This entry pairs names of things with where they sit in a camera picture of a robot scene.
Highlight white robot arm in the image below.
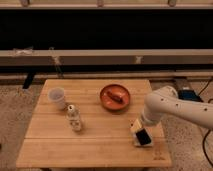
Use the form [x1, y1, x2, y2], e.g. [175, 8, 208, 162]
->
[130, 86, 213, 133]

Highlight black smartphone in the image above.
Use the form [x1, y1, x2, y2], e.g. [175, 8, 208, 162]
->
[136, 129, 151, 145]

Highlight brown food piece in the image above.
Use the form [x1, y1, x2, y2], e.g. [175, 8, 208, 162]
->
[107, 91, 123, 103]

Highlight wooden table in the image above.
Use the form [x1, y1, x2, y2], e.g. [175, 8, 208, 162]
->
[16, 79, 172, 168]

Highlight orange bowl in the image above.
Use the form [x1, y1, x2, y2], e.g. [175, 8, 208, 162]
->
[99, 84, 131, 111]

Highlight blue box on floor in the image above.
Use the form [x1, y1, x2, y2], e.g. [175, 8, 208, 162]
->
[178, 90, 202, 102]

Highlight translucent plastic cup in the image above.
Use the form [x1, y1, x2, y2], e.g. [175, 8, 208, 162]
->
[48, 87, 66, 110]

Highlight black cable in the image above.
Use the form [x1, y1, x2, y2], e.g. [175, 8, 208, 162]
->
[198, 79, 213, 168]

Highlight wooden rail beam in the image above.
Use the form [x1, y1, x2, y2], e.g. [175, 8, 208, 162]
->
[0, 49, 213, 65]

